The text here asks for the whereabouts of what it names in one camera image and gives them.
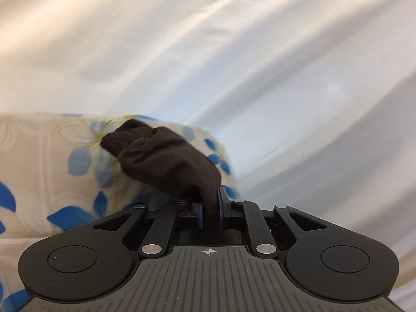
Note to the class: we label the dark brown garment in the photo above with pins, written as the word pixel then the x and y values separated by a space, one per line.
pixel 169 159

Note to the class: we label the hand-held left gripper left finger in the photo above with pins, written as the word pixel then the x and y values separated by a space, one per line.
pixel 200 215

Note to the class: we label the blue floral bedsheet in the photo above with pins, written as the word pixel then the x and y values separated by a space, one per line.
pixel 48 169

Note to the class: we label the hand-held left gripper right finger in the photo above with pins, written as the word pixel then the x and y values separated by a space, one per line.
pixel 223 206

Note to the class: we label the white curtain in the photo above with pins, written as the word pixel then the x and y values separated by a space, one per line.
pixel 227 45

